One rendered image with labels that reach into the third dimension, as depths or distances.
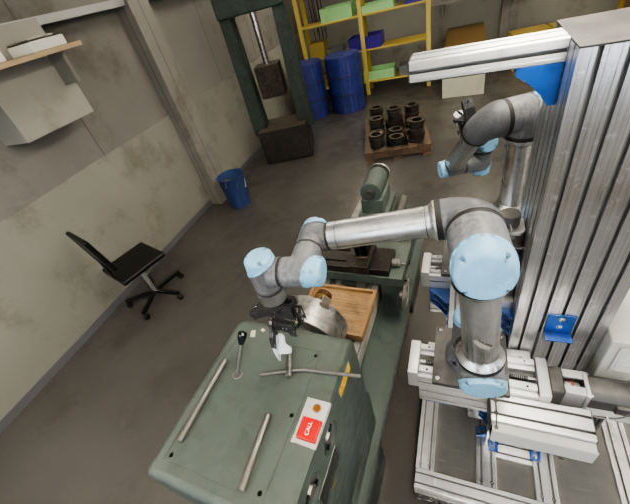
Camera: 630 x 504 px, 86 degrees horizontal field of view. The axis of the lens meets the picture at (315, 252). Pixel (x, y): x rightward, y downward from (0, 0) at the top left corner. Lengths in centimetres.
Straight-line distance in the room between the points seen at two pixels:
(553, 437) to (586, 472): 96
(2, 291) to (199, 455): 277
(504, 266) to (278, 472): 77
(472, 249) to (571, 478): 169
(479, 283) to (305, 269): 36
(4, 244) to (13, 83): 122
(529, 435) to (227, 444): 89
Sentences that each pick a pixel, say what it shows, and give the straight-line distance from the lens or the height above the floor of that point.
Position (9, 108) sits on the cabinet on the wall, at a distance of 345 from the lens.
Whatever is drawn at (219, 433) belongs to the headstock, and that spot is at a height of 126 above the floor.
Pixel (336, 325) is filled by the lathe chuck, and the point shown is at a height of 115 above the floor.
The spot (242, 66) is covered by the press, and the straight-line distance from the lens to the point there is 555.
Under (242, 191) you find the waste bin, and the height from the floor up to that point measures 23.
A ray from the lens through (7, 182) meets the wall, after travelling 370.
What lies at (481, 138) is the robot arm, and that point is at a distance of 128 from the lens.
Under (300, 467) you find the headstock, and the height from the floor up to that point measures 126.
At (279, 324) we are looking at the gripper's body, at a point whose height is 154.
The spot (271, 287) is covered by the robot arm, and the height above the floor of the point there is 168.
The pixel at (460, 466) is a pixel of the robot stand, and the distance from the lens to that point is 214.
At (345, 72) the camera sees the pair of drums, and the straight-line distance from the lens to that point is 691.
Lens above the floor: 224
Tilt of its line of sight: 39 degrees down
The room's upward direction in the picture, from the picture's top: 16 degrees counter-clockwise
